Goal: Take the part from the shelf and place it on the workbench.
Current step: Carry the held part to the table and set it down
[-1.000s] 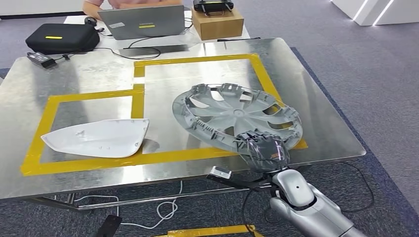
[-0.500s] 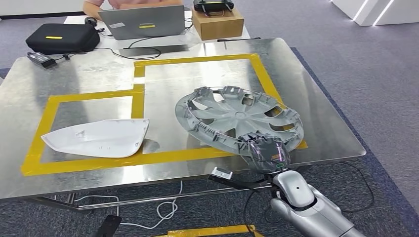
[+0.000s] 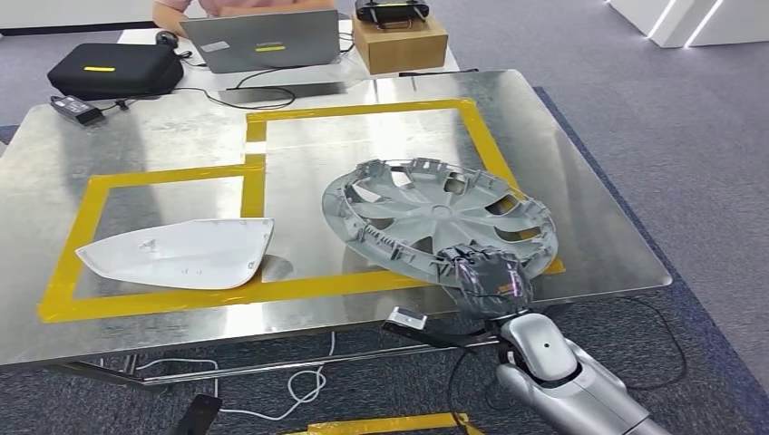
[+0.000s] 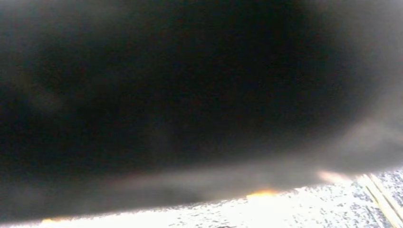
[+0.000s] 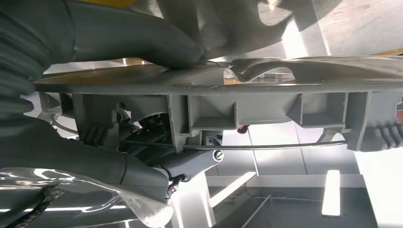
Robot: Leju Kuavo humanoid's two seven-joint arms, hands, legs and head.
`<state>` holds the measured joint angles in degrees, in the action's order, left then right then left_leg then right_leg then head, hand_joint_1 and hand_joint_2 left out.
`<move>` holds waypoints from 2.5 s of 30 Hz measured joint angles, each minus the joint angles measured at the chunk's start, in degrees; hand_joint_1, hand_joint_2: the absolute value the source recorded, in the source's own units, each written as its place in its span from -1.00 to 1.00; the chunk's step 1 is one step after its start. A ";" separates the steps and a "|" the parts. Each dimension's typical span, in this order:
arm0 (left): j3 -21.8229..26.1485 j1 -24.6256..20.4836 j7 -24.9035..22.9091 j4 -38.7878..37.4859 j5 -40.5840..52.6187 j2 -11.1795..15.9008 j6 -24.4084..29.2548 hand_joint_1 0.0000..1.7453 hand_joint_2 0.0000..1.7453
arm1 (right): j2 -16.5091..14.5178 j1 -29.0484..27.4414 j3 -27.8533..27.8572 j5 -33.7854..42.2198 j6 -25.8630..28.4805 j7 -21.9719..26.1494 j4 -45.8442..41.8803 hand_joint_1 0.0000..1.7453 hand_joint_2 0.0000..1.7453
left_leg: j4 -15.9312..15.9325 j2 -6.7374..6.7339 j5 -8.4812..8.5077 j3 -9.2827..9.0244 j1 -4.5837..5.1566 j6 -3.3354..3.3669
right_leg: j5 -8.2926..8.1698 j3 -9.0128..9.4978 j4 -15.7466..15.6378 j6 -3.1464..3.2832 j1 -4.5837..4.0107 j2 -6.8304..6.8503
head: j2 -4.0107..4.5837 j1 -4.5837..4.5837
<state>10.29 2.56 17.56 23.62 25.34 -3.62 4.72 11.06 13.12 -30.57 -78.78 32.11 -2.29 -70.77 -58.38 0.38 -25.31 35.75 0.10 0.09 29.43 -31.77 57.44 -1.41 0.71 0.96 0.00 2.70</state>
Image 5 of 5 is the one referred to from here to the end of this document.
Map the white ceiling light bar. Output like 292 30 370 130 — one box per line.
321 170 341 218

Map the black braided hand cable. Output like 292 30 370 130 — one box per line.
6 184 65 228

